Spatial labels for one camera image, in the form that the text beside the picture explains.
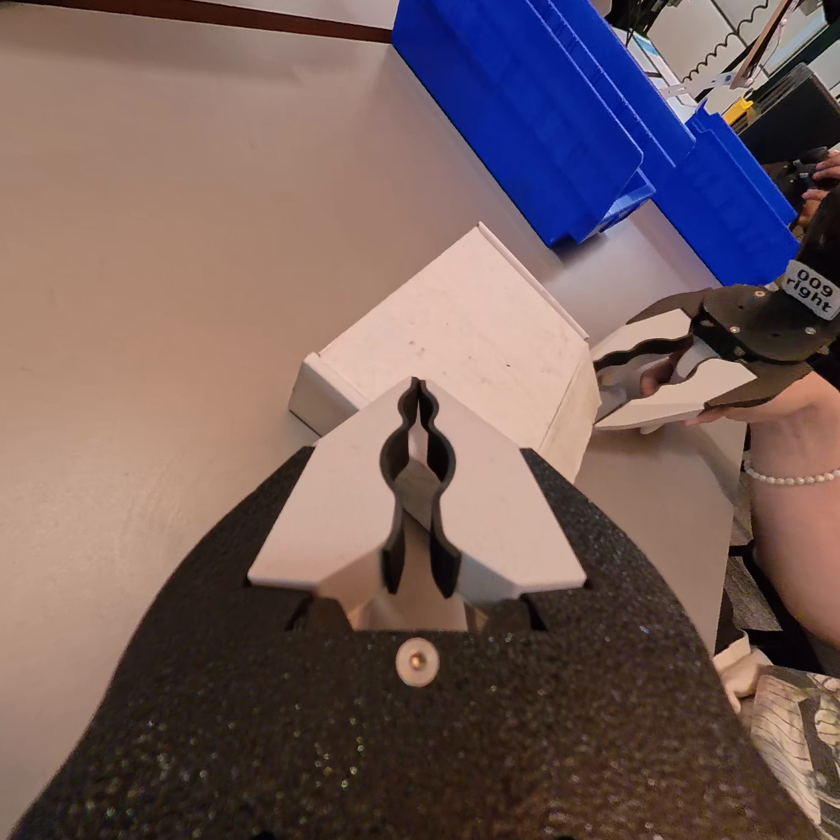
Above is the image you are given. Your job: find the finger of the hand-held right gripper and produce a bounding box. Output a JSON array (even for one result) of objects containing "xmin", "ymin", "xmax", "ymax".
[
  {"xmin": 591, "ymin": 308, "xmax": 697, "ymax": 370},
  {"xmin": 594, "ymin": 357, "xmax": 759, "ymax": 433}
]

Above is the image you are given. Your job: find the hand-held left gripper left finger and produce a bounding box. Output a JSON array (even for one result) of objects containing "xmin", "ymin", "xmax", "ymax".
[{"xmin": 246, "ymin": 376, "xmax": 421, "ymax": 614}]

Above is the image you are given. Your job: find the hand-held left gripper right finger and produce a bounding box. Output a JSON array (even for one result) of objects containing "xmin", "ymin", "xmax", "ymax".
[{"xmin": 420, "ymin": 376, "xmax": 587, "ymax": 614}]

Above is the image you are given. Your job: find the white cardboard mailer box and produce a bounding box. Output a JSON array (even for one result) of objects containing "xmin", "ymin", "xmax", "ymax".
[{"xmin": 289, "ymin": 222, "xmax": 601, "ymax": 483}]

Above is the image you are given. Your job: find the blue plastic bin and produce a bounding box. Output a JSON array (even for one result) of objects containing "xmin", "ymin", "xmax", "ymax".
[
  {"xmin": 525, "ymin": 0, "xmax": 803, "ymax": 287},
  {"xmin": 392, "ymin": 0, "xmax": 657, "ymax": 247}
]

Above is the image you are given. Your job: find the person's right forearm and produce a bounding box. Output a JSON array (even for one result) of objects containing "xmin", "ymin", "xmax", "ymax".
[{"xmin": 745, "ymin": 482, "xmax": 840, "ymax": 673}]

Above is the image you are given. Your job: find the grey desk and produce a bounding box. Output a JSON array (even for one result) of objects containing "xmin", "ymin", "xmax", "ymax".
[
  {"xmin": 39, "ymin": 0, "xmax": 395, "ymax": 30},
  {"xmin": 0, "ymin": 0, "xmax": 749, "ymax": 821}
]

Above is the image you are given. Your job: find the person's right hand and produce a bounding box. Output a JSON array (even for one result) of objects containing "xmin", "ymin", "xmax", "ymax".
[{"xmin": 682, "ymin": 357, "xmax": 840, "ymax": 470}]

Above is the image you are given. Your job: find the black case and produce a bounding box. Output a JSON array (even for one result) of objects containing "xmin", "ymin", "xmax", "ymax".
[{"xmin": 738, "ymin": 62, "xmax": 840, "ymax": 165}]

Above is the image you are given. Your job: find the pearl bracelet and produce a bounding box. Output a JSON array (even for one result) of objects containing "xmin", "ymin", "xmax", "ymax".
[{"xmin": 743, "ymin": 459, "xmax": 840, "ymax": 488}]

